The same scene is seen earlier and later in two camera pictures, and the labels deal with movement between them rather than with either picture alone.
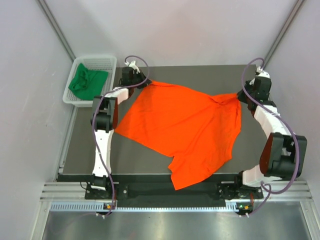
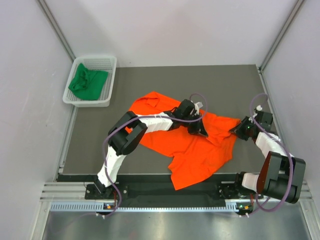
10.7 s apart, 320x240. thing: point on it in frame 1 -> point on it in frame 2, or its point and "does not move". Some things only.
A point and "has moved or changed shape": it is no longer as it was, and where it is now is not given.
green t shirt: x=87 y=84 does not move
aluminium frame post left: x=57 y=29 does not move
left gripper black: x=140 y=74 -> x=198 y=128
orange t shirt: x=198 y=129 has moved or changed shape
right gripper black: x=240 y=96 -> x=238 y=129
